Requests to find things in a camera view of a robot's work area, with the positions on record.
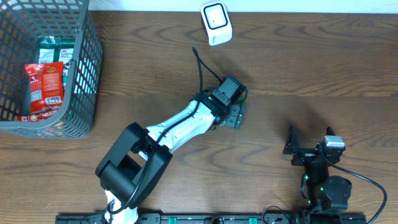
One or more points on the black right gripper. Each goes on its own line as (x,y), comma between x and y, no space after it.
(292,147)

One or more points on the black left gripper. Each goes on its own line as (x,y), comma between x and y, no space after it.
(238,117)

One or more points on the red snack bag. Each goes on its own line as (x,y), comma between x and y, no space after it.
(46,86)

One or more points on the green lid jar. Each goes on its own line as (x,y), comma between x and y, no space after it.
(242,99)

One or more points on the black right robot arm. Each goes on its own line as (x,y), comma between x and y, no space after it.
(326,193)

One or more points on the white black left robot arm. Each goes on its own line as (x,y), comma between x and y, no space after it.
(134,164)

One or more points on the white barcode scanner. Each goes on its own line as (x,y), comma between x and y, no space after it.
(216,23)

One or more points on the green white 3M package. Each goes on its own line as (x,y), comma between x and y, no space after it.
(53,49)

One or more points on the red flat packet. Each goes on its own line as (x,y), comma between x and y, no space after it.
(37,116)

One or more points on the grey mesh basket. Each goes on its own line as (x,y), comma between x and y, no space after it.
(23,23)

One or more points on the black mounting rail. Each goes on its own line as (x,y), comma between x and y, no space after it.
(155,218)

